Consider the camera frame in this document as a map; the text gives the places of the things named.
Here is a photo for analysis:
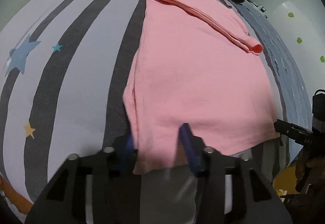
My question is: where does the striped star bedsheet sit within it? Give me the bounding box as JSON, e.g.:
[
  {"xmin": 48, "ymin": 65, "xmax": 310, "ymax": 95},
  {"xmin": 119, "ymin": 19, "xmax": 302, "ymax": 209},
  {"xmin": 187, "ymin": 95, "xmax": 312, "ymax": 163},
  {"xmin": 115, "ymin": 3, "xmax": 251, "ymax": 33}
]
[{"xmin": 0, "ymin": 0, "xmax": 313, "ymax": 222}]

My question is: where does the white headboard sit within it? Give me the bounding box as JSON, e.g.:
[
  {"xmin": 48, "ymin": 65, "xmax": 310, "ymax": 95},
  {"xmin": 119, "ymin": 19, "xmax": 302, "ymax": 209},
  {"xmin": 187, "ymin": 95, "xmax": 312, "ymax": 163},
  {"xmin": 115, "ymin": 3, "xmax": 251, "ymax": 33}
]
[{"xmin": 264, "ymin": 0, "xmax": 325, "ymax": 87}]

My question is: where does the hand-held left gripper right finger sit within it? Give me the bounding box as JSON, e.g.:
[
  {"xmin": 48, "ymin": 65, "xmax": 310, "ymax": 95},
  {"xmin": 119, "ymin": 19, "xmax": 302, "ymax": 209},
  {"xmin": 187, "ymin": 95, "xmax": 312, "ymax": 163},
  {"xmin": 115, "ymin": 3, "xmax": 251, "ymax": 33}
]
[{"xmin": 179, "ymin": 123, "xmax": 292, "ymax": 224}]

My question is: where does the yellow patterned object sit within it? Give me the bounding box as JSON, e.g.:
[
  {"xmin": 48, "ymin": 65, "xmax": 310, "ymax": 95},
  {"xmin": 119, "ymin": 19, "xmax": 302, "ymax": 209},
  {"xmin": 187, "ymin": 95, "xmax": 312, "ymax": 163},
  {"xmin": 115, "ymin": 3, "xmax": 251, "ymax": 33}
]
[{"xmin": 273, "ymin": 167, "xmax": 305, "ymax": 199}]

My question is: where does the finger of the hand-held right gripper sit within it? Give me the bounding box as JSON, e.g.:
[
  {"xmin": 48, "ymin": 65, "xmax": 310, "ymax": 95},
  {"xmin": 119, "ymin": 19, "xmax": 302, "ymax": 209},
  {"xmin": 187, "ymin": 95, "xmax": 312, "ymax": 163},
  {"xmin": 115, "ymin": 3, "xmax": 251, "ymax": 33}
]
[{"xmin": 274, "ymin": 119, "xmax": 313, "ymax": 144}]

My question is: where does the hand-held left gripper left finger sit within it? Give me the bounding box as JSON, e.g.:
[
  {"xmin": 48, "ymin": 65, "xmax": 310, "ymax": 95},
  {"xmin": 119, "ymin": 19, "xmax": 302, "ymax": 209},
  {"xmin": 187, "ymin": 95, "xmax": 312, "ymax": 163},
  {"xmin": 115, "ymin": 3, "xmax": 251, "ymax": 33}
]
[{"xmin": 25, "ymin": 134, "xmax": 139, "ymax": 224}]

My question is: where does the person's right hand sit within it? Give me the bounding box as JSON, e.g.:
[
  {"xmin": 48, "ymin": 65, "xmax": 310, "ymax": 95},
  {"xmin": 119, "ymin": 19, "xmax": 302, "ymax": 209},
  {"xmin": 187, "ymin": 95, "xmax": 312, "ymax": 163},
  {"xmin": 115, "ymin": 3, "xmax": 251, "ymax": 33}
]
[{"xmin": 296, "ymin": 150, "xmax": 325, "ymax": 185}]

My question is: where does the pink shirt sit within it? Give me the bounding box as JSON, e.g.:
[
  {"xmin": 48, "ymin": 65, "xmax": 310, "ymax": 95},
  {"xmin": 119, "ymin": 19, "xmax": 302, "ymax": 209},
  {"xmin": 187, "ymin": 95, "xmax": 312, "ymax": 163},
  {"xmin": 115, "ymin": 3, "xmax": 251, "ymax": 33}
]
[{"xmin": 122, "ymin": 0, "xmax": 281, "ymax": 176}]

